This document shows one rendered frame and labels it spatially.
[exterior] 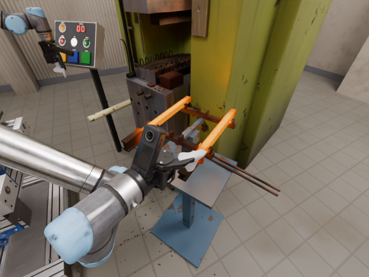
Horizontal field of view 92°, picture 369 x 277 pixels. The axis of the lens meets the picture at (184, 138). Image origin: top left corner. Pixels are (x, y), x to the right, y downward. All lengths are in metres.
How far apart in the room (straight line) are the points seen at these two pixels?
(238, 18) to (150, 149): 0.70
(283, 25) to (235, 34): 0.44
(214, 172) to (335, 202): 1.32
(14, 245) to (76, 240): 1.24
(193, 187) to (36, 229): 1.07
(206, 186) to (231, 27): 0.71
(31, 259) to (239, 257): 1.23
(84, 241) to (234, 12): 0.89
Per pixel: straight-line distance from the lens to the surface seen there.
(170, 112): 0.79
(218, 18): 0.96
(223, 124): 0.73
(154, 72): 1.12
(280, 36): 1.31
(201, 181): 0.85
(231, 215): 1.56
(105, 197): 0.35
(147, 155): 0.38
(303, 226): 1.73
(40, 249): 1.46
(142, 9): 1.09
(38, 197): 1.71
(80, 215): 0.34
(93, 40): 1.46
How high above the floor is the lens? 1.35
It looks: 40 degrees down
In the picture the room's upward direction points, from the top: straight up
